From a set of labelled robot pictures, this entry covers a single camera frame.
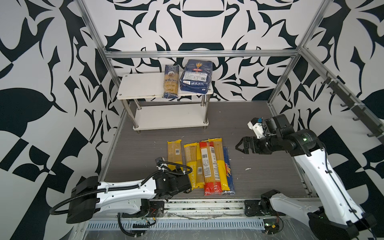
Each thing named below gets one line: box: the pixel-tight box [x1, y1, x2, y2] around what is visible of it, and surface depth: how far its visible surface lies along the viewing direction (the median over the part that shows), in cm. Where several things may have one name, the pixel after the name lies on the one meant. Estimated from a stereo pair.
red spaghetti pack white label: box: [199, 141, 223, 196], surface depth 81 cm
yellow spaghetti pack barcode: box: [167, 139, 183, 171], surface depth 93 cm
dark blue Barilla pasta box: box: [179, 59, 213, 94], surface depth 77 cm
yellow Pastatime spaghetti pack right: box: [208, 137, 230, 191], surface depth 87 cm
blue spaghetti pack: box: [222, 146, 236, 196], surface depth 83 cm
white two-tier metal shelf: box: [116, 72, 214, 131], surface depth 105 cm
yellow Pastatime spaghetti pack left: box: [184, 142, 205, 190], surface depth 89 cm
